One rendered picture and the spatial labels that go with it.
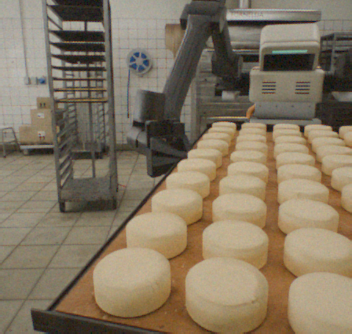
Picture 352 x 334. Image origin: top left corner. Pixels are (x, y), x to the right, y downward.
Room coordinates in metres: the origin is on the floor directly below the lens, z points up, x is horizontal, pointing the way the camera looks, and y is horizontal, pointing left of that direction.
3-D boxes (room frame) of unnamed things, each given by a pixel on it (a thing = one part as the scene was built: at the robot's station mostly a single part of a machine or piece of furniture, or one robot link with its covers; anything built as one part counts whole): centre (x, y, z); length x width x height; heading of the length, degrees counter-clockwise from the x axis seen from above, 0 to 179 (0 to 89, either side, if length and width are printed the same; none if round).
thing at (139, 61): (5.43, 0.61, 1.10); 0.41 x 0.17 x 1.10; 92
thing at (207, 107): (4.94, -1.00, 1.01); 1.56 x 1.20 x 2.01; 92
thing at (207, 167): (0.42, -0.03, 0.99); 0.05 x 0.05 x 0.02
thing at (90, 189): (2.98, 0.82, 0.93); 0.64 x 0.51 x 1.78; 8
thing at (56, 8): (2.99, 0.82, 1.68); 0.60 x 0.40 x 0.02; 8
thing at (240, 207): (0.29, -0.06, 0.98); 0.05 x 0.05 x 0.02
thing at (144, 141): (0.61, 0.04, 0.99); 0.07 x 0.07 x 0.10; 30
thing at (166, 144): (0.55, 0.00, 0.98); 0.09 x 0.07 x 0.07; 30
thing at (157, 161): (0.55, 0.00, 1.00); 0.09 x 0.07 x 0.07; 30
